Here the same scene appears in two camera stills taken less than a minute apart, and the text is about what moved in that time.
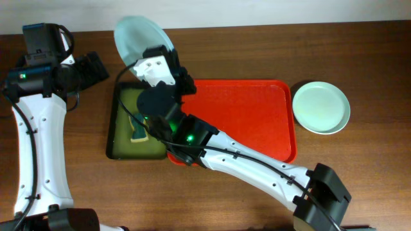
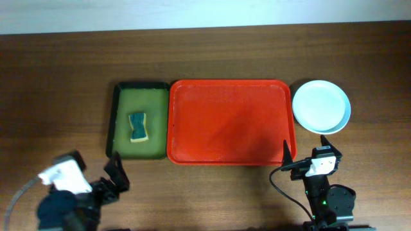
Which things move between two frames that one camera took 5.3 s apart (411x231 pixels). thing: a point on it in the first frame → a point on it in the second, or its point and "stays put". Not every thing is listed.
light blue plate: (134, 34) → (321, 106)
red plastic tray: (261, 112) stays put
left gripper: (91, 70) → (104, 187)
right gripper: (156, 75) → (335, 155)
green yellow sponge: (140, 131) stays put
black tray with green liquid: (119, 144) stays put
